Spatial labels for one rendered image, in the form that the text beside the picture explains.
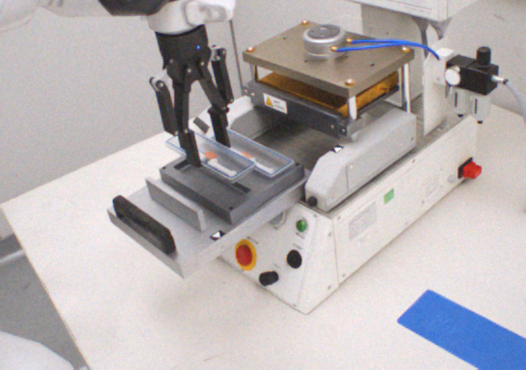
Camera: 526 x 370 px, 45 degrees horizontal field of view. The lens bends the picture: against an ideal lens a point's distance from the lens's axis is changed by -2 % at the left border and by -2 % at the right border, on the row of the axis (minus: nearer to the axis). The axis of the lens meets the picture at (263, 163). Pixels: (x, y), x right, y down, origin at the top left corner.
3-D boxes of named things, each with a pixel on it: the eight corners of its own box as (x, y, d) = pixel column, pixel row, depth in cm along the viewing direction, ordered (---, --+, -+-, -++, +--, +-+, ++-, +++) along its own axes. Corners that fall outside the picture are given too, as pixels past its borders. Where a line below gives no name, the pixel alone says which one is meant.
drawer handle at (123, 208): (126, 210, 109) (119, 192, 106) (177, 248, 99) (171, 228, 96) (116, 217, 108) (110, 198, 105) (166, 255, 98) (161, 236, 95)
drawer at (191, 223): (237, 149, 127) (230, 115, 123) (317, 191, 112) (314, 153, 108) (111, 225, 112) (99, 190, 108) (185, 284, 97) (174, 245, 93)
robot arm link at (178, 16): (129, -4, 91) (138, 31, 95) (180, 11, 83) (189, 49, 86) (196, -33, 98) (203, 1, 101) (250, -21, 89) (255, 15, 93)
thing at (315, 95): (320, 64, 134) (316, 22, 129) (406, 92, 119) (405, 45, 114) (260, 98, 125) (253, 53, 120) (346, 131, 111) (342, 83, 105)
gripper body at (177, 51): (186, 10, 98) (198, 63, 104) (142, 31, 94) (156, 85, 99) (217, 19, 93) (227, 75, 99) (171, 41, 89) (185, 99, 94)
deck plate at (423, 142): (353, 65, 153) (352, 62, 152) (481, 106, 130) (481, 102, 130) (204, 152, 130) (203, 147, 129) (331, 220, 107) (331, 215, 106)
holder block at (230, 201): (230, 139, 123) (228, 128, 122) (304, 176, 110) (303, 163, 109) (161, 179, 115) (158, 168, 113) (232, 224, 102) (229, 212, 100)
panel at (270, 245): (195, 239, 133) (210, 155, 128) (298, 310, 114) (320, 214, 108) (188, 241, 132) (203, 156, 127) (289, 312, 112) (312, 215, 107)
